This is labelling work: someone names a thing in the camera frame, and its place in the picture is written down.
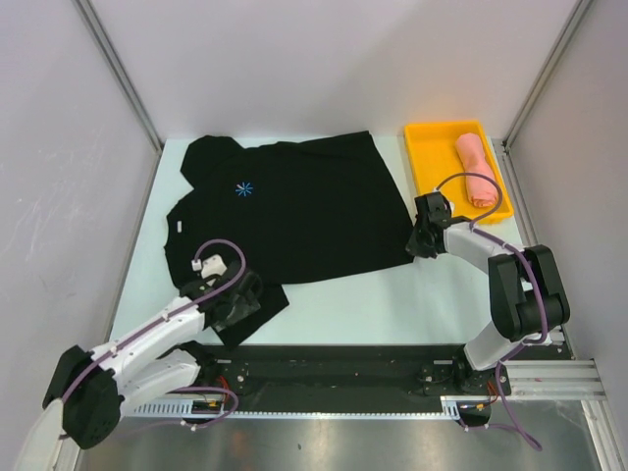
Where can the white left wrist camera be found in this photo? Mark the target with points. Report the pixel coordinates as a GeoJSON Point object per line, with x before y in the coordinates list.
{"type": "Point", "coordinates": [209, 267]}

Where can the right aluminium frame post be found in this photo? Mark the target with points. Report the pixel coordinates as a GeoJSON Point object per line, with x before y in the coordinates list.
{"type": "Point", "coordinates": [575, 19]}

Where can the black t-shirt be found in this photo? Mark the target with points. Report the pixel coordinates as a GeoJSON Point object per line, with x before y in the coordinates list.
{"type": "Point", "coordinates": [292, 212]}

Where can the left aluminium frame post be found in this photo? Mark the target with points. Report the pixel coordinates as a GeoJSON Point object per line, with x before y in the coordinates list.
{"type": "Point", "coordinates": [116, 66]}

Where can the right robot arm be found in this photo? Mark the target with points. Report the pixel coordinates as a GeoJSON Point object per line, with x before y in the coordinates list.
{"type": "Point", "coordinates": [526, 293]}

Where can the white slotted cable duct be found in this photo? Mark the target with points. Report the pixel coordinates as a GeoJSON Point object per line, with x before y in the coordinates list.
{"type": "Point", "coordinates": [407, 407]}

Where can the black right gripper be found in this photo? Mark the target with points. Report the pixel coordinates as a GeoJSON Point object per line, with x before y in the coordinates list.
{"type": "Point", "coordinates": [414, 246]}

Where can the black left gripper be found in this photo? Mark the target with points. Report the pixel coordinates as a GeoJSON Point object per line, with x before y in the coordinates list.
{"type": "Point", "coordinates": [247, 304]}

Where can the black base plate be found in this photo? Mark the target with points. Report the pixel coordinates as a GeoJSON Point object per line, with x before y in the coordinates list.
{"type": "Point", "coordinates": [392, 371]}

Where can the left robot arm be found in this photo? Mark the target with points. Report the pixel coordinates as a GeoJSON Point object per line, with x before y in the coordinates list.
{"type": "Point", "coordinates": [100, 386]}

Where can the aluminium frame post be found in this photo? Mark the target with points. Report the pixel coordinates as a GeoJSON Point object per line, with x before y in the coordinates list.
{"type": "Point", "coordinates": [575, 19]}
{"type": "Point", "coordinates": [116, 66]}

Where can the rolled pink t-shirt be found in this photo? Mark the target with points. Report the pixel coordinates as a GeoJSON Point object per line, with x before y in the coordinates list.
{"type": "Point", "coordinates": [479, 177]}

